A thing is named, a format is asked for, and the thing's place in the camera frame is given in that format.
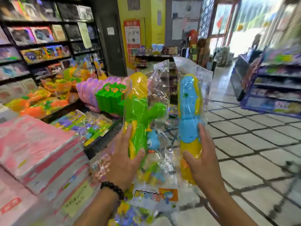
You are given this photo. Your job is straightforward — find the person's left hand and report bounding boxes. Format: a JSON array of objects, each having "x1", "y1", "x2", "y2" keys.
[{"x1": 106, "y1": 124, "x2": 146, "y2": 194}]

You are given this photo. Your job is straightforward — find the person's right hand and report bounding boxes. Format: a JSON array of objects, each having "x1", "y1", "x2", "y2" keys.
[{"x1": 182, "y1": 123, "x2": 225, "y2": 198}]

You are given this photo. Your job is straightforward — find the bagged green yellow water gun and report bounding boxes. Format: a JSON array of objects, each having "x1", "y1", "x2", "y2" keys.
[{"x1": 118, "y1": 60, "x2": 180, "y2": 213}]

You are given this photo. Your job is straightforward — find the bagged blue yellow water gun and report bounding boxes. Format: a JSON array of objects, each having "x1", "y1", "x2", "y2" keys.
[{"x1": 173, "y1": 56, "x2": 214, "y2": 186}]

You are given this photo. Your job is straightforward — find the person's left forearm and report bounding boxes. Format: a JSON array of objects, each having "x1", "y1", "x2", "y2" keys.
[{"x1": 72, "y1": 186, "x2": 123, "y2": 226}]

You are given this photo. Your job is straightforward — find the person's right forearm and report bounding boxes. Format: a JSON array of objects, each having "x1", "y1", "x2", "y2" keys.
[{"x1": 204, "y1": 183, "x2": 259, "y2": 226}]

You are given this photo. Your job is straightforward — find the row of green toys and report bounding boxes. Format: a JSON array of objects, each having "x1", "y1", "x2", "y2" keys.
[{"x1": 95, "y1": 82, "x2": 128, "y2": 116}]

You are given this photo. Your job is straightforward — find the pile of bagged colourful toys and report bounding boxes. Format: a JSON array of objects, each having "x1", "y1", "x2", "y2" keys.
[{"x1": 50, "y1": 110, "x2": 118, "y2": 147}]

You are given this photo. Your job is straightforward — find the yellow handwritten price label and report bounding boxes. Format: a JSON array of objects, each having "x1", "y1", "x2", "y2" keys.
[{"x1": 61, "y1": 181, "x2": 95, "y2": 217}]

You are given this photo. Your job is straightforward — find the row of purple toys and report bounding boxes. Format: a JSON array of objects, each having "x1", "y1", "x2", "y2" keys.
[{"x1": 76, "y1": 76, "x2": 132, "y2": 114}]

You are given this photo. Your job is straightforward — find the dark low display counter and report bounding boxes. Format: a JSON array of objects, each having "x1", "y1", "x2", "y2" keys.
[{"x1": 230, "y1": 54, "x2": 251, "y2": 102}]

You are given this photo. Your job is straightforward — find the stack of pink boxes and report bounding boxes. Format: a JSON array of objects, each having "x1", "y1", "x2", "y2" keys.
[{"x1": 0, "y1": 115, "x2": 100, "y2": 226}]

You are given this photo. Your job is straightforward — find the low shelf of small goods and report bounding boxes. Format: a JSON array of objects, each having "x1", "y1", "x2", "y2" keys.
[{"x1": 131, "y1": 43, "x2": 179, "y2": 69}]

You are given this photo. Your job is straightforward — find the stack of brown boxes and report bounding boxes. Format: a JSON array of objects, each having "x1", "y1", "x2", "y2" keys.
[{"x1": 190, "y1": 38, "x2": 212, "y2": 69}]

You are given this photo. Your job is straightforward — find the blue shelf of toys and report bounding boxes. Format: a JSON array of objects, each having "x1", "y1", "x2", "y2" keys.
[{"x1": 240, "y1": 47, "x2": 301, "y2": 119}]

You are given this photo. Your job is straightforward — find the pile of orange toys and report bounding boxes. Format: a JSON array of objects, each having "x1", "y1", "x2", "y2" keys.
[{"x1": 5, "y1": 66, "x2": 81, "y2": 118}]

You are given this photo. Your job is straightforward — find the red poster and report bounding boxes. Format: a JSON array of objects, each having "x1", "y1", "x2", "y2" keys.
[{"x1": 123, "y1": 20, "x2": 142, "y2": 63}]

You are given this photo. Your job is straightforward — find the long white paper sheet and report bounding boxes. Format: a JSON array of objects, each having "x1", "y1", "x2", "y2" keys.
[{"x1": 77, "y1": 22, "x2": 92, "y2": 49}]

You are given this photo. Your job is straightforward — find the white notice board papers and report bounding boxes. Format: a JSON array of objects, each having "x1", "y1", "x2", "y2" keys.
[{"x1": 171, "y1": 0, "x2": 204, "y2": 41}]

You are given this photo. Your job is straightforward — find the black shelf of boxed toys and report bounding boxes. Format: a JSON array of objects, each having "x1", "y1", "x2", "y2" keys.
[{"x1": 0, "y1": 0, "x2": 107, "y2": 104}]

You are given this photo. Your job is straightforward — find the black beaded bracelet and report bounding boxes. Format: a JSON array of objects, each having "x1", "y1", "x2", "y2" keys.
[{"x1": 100, "y1": 181, "x2": 125, "y2": 200}]

